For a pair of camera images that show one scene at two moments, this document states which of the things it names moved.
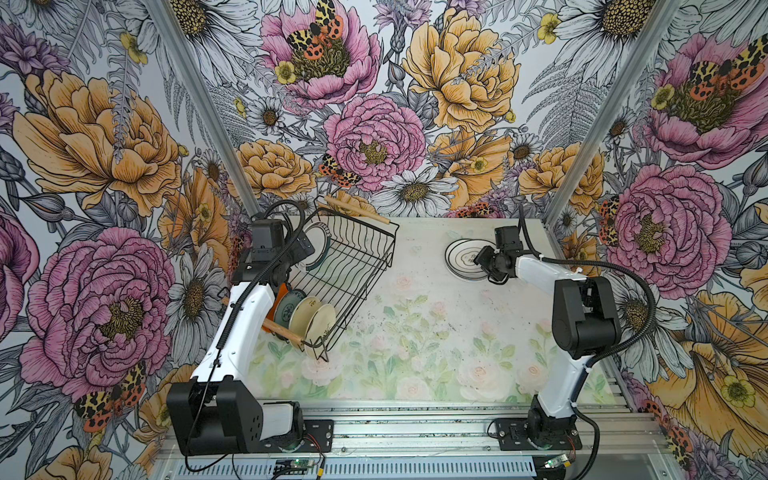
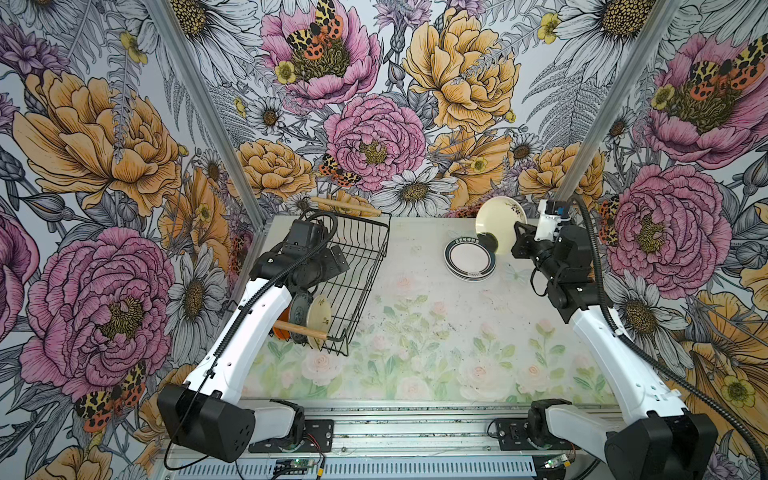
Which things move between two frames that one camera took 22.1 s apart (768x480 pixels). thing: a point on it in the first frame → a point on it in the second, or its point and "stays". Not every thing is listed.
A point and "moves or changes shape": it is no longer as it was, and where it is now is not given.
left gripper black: [300, 254] → [328, 257]
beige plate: [319, 327] → [499, 215]
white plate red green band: [319, 237] moves or changes shape
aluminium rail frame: [617, 443] stays
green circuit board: [294, 463] stays
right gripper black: [482, 257] → [525, 237]
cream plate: [301, 314] → [319, 318]
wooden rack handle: [277, 329] → [302, 329]
